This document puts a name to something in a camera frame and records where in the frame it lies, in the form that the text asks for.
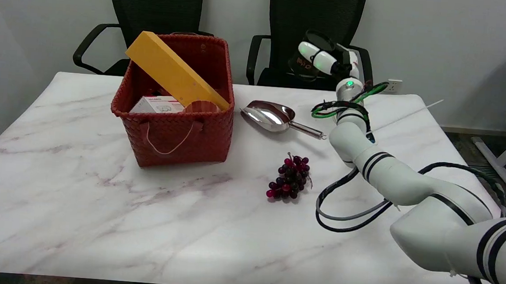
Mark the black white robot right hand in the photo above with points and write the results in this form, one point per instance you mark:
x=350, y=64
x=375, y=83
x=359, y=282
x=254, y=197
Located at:
x=317, y=57

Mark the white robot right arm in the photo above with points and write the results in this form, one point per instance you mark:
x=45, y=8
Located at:
x=415, y=184

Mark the red woven basket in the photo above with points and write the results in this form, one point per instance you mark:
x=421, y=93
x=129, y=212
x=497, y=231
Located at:
x=177, y=139

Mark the black mesh office chair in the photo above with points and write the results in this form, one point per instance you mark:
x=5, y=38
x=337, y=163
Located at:
x=155, y=6
x=315, y=12

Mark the silver metal scoop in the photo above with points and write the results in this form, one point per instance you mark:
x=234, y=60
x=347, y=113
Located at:
x=268, y=115

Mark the thin white zip tie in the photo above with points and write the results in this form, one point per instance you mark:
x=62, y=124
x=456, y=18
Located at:
x=408, y=112

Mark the dark red grape bunch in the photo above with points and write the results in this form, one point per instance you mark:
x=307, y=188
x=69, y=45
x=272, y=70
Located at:
x=290, y=178

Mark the brown round cup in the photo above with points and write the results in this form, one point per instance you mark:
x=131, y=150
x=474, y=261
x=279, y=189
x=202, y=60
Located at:
x=201, y=107

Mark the long yellow box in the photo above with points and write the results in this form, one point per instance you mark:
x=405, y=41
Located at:
x=173, y=72

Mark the small white carton box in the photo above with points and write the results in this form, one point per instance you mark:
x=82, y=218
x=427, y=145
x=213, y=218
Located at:
x=155, y=105

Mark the white wall outlet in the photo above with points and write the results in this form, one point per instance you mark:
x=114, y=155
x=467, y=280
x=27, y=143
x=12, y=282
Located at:
x=394, y=86

